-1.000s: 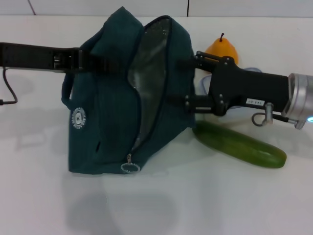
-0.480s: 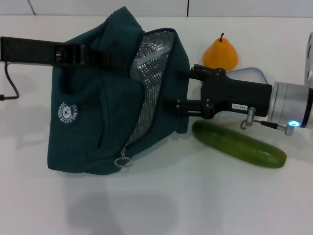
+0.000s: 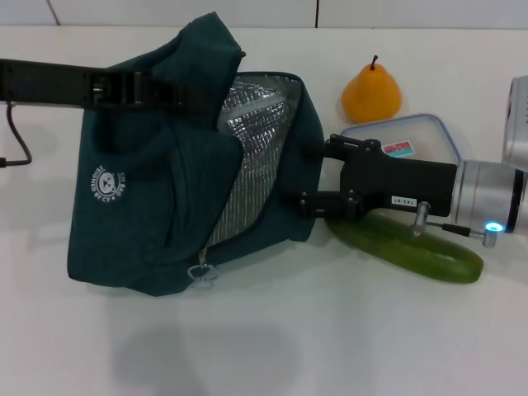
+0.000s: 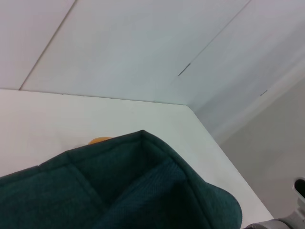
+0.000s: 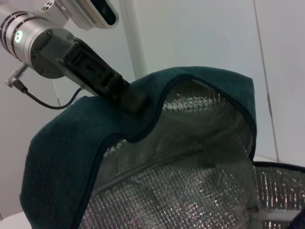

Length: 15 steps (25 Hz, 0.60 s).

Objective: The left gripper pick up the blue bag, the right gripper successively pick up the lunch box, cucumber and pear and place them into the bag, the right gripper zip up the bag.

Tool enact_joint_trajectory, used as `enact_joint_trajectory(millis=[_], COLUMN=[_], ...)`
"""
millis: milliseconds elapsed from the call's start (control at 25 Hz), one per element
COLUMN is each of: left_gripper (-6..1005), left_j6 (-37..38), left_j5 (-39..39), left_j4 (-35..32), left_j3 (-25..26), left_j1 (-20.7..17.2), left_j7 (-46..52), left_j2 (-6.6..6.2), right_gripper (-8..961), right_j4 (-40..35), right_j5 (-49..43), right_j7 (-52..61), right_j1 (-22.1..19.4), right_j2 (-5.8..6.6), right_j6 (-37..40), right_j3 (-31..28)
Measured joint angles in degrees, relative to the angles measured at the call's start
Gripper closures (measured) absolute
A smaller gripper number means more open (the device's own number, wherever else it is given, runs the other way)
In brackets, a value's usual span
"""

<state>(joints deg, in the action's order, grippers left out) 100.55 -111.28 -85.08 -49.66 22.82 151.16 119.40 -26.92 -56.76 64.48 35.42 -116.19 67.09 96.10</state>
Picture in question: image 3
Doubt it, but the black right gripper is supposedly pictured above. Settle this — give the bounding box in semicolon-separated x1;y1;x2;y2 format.
299;133;458;220

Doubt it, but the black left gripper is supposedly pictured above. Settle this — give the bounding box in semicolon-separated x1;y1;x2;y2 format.
0;59;220;112

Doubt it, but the dark teal insulated lunch bag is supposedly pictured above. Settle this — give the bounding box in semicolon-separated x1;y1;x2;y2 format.
67;12;328;299

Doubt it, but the clear blue-rimmed plastic container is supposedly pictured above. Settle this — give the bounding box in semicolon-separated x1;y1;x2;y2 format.
339;112;464;167

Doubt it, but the green cucumber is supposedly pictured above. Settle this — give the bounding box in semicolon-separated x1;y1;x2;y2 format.
324;209;485;285

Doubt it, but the orange yellow pear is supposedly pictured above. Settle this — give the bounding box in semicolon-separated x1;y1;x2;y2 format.
341;54;403;125

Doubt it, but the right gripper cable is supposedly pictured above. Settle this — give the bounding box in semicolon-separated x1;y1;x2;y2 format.
409;200;503;249

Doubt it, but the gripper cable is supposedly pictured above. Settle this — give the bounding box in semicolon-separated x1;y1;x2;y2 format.
0;102;33;169
409;200;503;249

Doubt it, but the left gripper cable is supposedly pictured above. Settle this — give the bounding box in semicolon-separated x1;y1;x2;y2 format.
0;102;33;169

